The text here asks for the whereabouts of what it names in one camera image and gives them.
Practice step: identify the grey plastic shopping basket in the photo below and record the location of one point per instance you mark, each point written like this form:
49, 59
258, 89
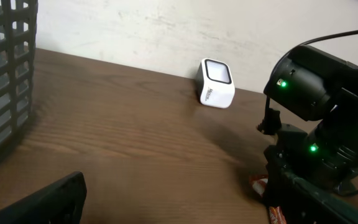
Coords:
18, 28

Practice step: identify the orange brown snack bar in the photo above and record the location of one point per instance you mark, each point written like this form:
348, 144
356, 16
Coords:
259, 184

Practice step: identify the white barcode scanner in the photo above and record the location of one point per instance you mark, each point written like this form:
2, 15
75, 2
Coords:
214, 84

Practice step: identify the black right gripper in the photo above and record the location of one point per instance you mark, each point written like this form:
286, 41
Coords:
300, 200

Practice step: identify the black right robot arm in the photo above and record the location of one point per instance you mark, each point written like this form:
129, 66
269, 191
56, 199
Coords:
310, 173

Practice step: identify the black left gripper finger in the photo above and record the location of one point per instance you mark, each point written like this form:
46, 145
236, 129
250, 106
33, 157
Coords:
60, 202

